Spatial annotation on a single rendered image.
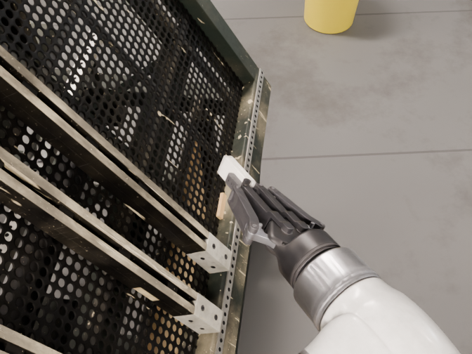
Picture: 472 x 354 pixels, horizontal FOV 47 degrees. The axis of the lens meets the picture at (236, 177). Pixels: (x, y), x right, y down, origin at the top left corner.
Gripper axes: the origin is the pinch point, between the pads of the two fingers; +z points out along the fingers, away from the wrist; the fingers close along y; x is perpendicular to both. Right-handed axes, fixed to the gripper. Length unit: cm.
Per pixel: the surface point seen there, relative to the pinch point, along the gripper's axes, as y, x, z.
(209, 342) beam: 40, -70, 27
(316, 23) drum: 207, -14, 217
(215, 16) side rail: 61, -3, 110
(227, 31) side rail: 68, -7, 110
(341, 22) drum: 217, -7, 207
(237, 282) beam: 56, -63, 42
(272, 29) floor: 189, -29, 234
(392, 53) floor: 242, -11, 177
